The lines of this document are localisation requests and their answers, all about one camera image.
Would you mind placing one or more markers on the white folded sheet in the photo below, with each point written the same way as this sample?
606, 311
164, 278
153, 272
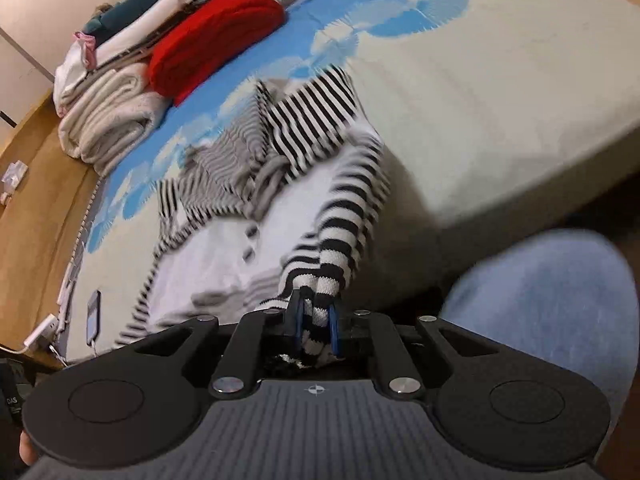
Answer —
145, 22

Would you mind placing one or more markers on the white tissue pack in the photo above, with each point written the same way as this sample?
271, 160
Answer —
16, 174

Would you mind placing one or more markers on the smartphone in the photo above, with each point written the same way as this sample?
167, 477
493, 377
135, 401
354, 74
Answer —
93, 317

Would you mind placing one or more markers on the cream folded blanket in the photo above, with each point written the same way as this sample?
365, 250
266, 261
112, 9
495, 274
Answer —
100, 87

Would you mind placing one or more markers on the red folded blanket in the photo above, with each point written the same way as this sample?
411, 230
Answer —
210, 40

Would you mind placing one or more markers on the person's left hand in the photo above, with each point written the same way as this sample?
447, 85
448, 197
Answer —
27, 447

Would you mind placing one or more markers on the white and pink folded clothes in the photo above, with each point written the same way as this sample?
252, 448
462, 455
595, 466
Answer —
86, 50

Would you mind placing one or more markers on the white folded quilt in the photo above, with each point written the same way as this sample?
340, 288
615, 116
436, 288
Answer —
115, 132

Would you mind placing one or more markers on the dark dotted folded cloth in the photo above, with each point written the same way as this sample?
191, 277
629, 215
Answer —
165, 35

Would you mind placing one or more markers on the white power adapter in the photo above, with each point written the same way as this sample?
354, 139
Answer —
41, 331

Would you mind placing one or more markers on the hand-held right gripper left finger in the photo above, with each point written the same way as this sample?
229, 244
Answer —
296, 317

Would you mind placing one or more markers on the blue jeans knee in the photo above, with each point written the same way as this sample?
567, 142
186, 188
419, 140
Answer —
545, 310

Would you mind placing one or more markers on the black white striped baby garment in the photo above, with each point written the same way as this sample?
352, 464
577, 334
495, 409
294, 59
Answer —
310, 125

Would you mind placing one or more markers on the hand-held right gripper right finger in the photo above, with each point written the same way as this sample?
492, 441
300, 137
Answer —
334, 330

